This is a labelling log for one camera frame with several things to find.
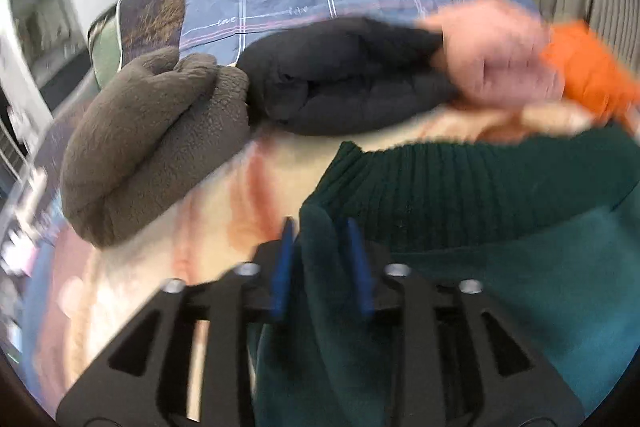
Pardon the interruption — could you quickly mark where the black garment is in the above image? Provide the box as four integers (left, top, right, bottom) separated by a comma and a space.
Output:
235, 17, 461, 138

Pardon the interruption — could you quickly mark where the orange garment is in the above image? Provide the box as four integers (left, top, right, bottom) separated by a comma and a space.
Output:
542, 21, 640, 128

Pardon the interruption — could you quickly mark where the brown fleece garment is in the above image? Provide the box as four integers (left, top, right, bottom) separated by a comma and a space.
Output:
60, 47, 251, 250

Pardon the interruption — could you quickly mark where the green pillow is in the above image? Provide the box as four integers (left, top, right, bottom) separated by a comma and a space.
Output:
87, 4, 123, 88

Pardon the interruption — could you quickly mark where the plush printed blanket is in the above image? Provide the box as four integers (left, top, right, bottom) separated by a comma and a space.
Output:
20, 127, 451, 408

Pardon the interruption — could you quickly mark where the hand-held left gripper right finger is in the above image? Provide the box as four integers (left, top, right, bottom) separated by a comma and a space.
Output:
345, 217, 586, 427

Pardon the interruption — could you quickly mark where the dark green sweater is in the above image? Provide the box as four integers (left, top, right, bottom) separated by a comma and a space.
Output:
247, 119, 640, 427

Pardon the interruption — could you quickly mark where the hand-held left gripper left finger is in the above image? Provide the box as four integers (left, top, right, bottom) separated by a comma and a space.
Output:
56, 217, 301, 427

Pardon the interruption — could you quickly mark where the pink garment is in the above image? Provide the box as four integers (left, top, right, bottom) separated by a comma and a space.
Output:
417, 0, 566, 112

